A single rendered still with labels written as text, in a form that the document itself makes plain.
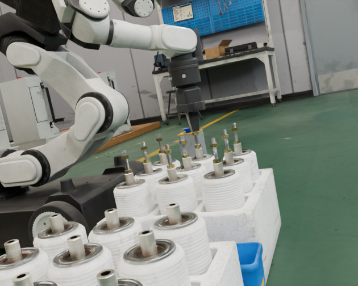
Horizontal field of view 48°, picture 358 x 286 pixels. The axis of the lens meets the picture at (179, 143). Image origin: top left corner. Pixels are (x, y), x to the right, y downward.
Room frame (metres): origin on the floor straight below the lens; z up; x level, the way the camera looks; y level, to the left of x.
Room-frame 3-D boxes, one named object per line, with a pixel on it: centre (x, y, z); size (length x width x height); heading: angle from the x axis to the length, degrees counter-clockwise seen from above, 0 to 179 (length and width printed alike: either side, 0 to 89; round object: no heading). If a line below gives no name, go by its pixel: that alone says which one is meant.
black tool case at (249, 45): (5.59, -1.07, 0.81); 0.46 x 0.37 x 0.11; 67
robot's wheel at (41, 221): (1.22, 0.42, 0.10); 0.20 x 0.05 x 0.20; 67
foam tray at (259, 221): (1.09, -0.01, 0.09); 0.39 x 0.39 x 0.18; 69
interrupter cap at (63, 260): (0.59, 0.18, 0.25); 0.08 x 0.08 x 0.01
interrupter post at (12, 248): (0.63, 0.29, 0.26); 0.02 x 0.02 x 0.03
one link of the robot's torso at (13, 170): (1.57, 0.57, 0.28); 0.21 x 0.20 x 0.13; 67
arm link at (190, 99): (1.20, -0.05, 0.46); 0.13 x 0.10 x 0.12; 20
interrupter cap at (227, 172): (0.94, -0.08, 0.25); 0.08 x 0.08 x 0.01
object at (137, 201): (1.02, 0.14, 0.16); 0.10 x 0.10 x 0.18
